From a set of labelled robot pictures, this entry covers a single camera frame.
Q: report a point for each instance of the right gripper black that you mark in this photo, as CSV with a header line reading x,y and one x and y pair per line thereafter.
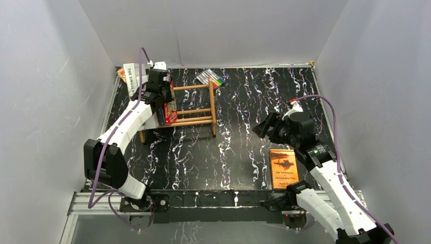
x,y
274,120

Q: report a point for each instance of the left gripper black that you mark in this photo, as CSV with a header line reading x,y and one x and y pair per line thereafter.
x,y
164,93

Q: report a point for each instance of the red book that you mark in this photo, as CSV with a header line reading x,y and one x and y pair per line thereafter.
x,y
170,109

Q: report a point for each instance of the orange Huckleberry Finn book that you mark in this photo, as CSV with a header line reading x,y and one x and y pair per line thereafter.
x,y
284,169

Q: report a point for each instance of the wooden book rack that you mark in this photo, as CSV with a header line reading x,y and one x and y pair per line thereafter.
x,y
195,116

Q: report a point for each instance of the floral patterned book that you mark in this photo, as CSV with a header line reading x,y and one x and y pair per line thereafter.
x,y
160,116

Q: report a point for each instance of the white palm leaf book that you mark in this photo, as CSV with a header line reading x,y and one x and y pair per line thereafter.
x,y
132,77

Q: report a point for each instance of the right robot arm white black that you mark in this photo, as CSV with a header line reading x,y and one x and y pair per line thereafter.
x,y
345,219

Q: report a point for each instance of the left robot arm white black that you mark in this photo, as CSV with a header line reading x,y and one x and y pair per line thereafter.
x,y
104,160

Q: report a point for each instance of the small orange card box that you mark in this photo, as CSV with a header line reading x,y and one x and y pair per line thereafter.
x,y
121,74

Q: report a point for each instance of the pack of coloured markers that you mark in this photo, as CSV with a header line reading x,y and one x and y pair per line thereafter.
x,y
208,75

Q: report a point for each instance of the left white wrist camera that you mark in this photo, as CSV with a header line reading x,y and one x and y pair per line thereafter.
x,y
157,65

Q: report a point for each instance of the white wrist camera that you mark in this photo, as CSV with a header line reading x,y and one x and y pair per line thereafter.
x,y
294,107
157,65

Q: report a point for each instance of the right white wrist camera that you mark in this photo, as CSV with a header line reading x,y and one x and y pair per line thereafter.
x,y
294,107

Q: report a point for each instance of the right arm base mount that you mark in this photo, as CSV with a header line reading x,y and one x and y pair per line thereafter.
x,y
293,216

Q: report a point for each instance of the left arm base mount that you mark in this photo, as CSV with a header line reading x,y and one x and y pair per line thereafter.
x,y
141,213

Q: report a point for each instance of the aluminium frame rail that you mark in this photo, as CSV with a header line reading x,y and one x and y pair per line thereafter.
x,y
184,206

